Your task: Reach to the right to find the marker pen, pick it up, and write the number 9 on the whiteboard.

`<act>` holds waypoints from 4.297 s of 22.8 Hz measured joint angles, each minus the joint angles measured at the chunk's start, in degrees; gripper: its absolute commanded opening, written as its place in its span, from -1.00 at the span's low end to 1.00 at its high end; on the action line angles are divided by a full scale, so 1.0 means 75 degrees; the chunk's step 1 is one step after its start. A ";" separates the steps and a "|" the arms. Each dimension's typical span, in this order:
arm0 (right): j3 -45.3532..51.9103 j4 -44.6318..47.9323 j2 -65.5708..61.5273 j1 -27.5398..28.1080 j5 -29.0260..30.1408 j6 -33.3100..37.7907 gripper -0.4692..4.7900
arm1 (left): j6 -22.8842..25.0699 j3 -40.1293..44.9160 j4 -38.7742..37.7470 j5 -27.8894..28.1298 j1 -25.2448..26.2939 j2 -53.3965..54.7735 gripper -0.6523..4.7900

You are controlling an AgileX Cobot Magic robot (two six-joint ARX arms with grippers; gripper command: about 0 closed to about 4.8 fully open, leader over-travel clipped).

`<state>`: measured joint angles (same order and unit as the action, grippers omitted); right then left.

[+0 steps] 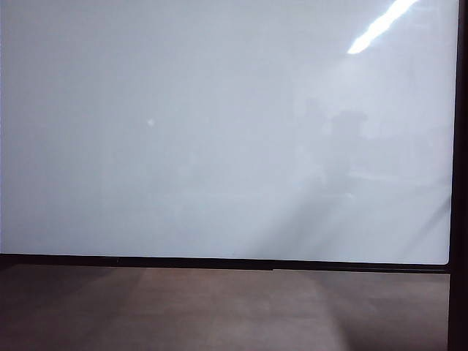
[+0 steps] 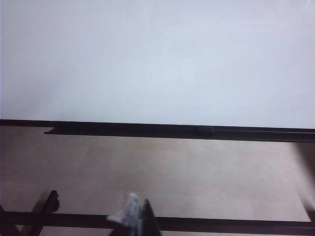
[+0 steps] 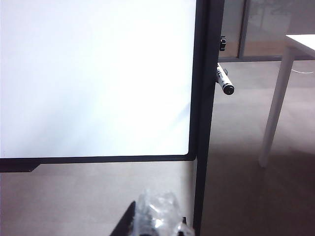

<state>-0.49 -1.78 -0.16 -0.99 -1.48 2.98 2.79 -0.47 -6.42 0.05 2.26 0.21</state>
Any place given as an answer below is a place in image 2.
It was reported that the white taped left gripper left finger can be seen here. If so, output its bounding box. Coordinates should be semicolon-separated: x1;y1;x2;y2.
106;192;143;236

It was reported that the black metal whiteboard stand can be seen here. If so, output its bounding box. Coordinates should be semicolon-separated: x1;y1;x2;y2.
0;189;315;236

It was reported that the black whiteboard pen tray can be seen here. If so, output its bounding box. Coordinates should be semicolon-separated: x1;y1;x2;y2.
43;126;315;143

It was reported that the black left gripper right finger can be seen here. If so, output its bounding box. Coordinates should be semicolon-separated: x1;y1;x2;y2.
141;198;161;236

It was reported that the white whiteboard with black frame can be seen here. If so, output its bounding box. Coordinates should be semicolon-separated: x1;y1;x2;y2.
0;0;315;135

